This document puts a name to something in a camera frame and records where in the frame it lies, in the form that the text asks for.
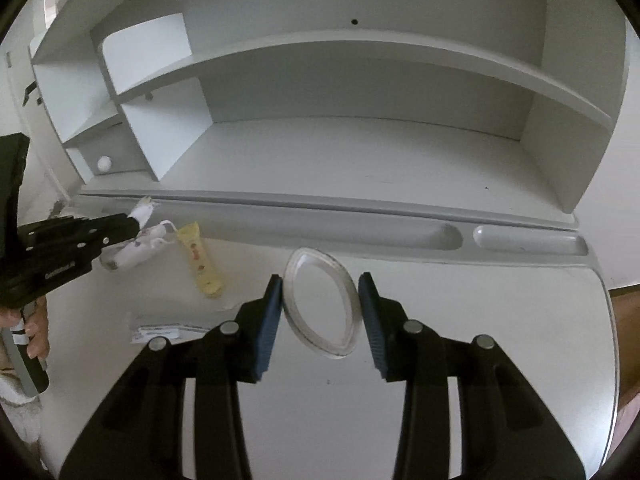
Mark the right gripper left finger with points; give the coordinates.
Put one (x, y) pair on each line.
(136, 432)

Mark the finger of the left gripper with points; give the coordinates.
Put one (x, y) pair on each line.
(115, 229)

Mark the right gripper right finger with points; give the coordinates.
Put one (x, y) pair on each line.
(507, 432)

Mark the yellow tube wrapper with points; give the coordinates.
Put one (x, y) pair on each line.
(206, 276)

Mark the clear oval plastic lid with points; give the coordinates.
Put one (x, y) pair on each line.
(321, 307)

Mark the person left hand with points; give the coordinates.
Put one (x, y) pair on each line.
(36, 327)

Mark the white drawer knob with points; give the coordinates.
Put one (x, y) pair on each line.
(104, 164)

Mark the white door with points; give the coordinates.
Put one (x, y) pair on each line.
(50, 177)

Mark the flat white paper wrapper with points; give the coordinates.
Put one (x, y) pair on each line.
(145, 327)

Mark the white desk hutch shelf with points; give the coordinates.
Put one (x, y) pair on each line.
(489, 108)

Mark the black door handle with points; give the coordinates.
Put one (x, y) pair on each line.
(32, 91)

